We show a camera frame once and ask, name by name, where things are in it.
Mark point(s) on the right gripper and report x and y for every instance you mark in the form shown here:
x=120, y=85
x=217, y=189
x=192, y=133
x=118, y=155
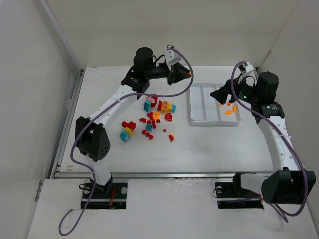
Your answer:
x=231, y=89

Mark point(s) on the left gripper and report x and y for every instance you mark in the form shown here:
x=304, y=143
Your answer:
x=170, y=73

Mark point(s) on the yellow butterfly lego block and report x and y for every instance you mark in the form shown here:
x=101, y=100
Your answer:
x=166, y=107

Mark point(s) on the red arch lego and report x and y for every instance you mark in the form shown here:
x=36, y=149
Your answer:
x=169, y=117

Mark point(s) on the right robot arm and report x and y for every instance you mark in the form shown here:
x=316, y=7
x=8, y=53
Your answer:
x=289, y=183

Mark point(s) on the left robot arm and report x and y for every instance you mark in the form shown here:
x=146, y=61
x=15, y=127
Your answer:
x=91, y=143

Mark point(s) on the orange curved lego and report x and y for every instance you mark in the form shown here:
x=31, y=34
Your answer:
x=228, y=112

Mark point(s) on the white divided tray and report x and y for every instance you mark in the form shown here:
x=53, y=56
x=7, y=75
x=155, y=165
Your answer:
x=204, y=110

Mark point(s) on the red flower lego block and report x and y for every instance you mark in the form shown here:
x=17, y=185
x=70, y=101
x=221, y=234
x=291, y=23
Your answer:
x=153, y=100

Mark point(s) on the teal long lego brick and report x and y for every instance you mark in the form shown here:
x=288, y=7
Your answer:
x=147, y=106

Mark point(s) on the yellow arch lego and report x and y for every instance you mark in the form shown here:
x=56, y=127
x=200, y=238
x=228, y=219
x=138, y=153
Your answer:
x=156, y=115

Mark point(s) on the small teal lego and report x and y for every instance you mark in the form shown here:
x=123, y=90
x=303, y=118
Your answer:
x=149, y=128

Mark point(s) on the red lego brick pair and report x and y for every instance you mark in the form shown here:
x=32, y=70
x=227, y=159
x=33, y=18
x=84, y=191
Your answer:
x=149, y=136

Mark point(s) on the red stepped lego block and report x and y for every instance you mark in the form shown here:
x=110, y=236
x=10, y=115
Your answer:
x=130, y=125

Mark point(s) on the teal yellow lego stack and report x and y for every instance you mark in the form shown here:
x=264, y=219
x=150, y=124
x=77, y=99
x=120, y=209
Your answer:
x=126, y=134

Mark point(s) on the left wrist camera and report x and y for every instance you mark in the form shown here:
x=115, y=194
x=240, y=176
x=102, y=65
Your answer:
x=171, y=57

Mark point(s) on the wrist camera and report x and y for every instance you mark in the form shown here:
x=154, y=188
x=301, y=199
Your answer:
x=171, y=57
x=247, y=71

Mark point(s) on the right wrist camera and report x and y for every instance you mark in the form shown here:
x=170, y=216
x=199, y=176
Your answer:
x=247, y=71

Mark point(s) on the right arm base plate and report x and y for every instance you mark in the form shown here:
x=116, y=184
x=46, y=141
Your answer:
x=228, y=197

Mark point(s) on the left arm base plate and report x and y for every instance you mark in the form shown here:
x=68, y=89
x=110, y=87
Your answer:
x=115, y=199

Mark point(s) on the aluminium rail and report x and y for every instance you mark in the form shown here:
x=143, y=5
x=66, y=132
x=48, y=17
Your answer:
x=153, y=175

